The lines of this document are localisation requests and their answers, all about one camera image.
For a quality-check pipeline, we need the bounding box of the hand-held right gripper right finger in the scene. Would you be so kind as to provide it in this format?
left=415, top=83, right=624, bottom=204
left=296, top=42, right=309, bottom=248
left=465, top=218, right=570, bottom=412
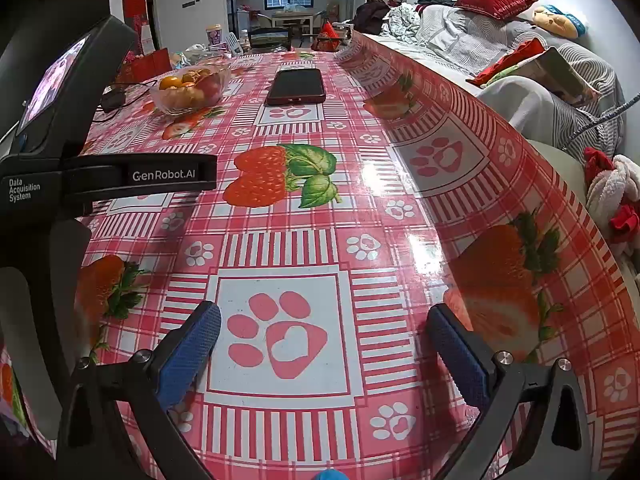
left=425, top=302, right=593, bottom=480

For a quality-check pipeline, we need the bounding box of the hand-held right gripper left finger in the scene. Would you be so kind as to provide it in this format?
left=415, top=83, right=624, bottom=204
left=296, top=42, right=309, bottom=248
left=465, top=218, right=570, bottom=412
left=57, top=301, right=222, bottom=480

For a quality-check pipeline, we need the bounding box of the clear glass bowl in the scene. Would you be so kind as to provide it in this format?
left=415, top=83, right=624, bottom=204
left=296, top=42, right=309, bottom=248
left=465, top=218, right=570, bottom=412
left=150, top=62, right=233, bottom=116

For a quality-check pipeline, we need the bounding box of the black power adapter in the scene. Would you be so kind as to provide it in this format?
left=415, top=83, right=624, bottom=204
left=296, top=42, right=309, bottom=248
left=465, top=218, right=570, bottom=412
left=100, top=89, right=128, bottom=113

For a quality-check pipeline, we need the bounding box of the red gift box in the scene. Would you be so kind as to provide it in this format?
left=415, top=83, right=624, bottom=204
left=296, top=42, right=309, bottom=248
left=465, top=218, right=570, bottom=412
left=122, top=49, right=171, bottom=83

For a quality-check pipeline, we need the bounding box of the clear plastic bag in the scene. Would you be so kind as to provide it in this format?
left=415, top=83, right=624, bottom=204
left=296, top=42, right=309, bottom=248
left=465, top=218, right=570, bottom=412
left=177, top=42, right=231, bottom=68

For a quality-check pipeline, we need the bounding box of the red checked strawberry tablecloth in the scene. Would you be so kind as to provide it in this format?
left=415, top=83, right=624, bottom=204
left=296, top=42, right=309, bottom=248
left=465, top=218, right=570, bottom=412
left=0, top=50, right=640, bottom=480

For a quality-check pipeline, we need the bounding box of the red and white fluffy cloth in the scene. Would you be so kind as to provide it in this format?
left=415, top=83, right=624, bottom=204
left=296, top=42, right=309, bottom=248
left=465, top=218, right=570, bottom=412
left=582, top=147, right=640, bottom=256

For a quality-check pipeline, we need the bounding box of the black rectangular box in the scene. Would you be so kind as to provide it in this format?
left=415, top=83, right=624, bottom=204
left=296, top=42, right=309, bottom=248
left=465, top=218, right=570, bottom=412
left=247, top=27, right=293, bottom=51

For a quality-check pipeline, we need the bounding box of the dark red smartphone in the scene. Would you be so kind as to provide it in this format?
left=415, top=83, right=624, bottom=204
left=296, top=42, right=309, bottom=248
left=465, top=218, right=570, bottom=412
left=266, top=68, right=327, bottom=107

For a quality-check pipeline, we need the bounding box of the grey striped sofa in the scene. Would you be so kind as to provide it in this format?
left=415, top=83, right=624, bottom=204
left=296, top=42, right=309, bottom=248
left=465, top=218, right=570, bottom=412
left=360, top=0, right=631, bottom=161

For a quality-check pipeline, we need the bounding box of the white dining table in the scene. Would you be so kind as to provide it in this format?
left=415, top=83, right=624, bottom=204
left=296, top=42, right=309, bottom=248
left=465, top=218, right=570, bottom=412
left=270, top=10, right=316, bottom=36

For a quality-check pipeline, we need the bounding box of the red bag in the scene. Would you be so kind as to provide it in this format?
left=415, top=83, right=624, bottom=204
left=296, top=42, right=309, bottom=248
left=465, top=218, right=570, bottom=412
left=312, top=20, right=351, bottom=53

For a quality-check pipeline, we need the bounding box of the open magazine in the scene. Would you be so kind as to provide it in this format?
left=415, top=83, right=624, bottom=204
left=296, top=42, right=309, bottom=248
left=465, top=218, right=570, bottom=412
left=530, top=46, right=601, bottom=108

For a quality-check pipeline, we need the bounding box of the red cushion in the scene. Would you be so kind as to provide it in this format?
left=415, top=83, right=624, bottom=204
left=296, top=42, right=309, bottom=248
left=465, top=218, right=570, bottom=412
left=467, top=37, right=546, bottom=86

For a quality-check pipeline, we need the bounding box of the dark clothes pile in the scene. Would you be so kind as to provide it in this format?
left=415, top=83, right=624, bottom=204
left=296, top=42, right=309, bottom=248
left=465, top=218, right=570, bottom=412
left=354, top=0, right=391, bottom=36

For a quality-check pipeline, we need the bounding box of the patterned crumpled blanket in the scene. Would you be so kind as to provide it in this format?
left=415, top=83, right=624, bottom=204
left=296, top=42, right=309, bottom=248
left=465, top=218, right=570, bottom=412
left=380, top=2, right=423, bottom=41

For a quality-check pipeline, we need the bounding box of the plush dog pillow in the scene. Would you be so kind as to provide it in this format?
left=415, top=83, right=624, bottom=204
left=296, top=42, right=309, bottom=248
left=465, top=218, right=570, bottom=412
left=531, top=4, right=593, bottom=40

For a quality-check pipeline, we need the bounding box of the red embroidered pillow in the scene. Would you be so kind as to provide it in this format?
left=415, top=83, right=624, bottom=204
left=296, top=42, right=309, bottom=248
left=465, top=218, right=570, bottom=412
left=454, top=0, right=540, bottom=22

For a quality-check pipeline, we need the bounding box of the black adapter cable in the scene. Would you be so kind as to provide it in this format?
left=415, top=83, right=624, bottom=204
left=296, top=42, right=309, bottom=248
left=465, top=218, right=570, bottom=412
left=102, top=81, right=157, bottom=111

